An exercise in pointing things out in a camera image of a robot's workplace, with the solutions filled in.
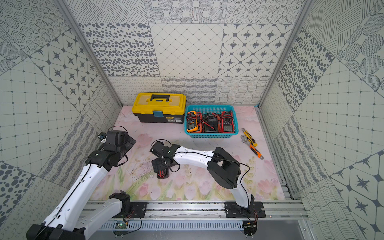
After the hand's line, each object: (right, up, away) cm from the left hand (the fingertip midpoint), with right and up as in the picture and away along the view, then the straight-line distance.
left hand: (125, 141), depth 77 cm
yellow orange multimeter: (+35, +10, +17) cm, 40 cm away
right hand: (+19, -15, +7) cm, 25 cm away
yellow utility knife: (+75, -1, +23) cm, 78 cm away
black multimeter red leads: (+19, -19, +6) cm, 27 cm away
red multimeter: (+58, +9, +21) cm, 63 cm away
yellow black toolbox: (+13, +20, +21) cm, 32 cm away
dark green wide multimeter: (+48, +11, +21) cm, 54 cm away
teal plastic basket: (+41, +18, +24) cm, 51 cm away
